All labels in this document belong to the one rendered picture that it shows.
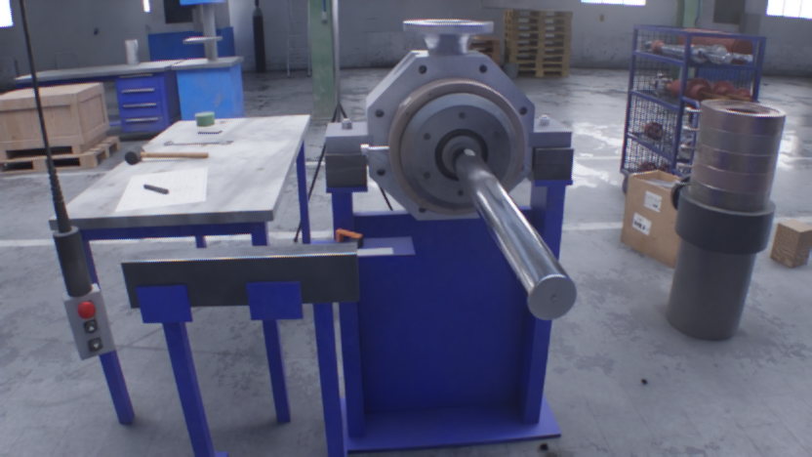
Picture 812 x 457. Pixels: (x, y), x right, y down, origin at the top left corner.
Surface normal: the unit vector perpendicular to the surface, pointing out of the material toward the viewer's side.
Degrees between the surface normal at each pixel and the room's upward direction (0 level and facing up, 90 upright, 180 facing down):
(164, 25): 90
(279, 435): 0
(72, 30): 90
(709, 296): 90
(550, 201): 90
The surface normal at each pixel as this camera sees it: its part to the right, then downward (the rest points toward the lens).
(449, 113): 0.08, 0.38
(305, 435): -0.01, -0.92
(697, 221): -0.87, 0.20
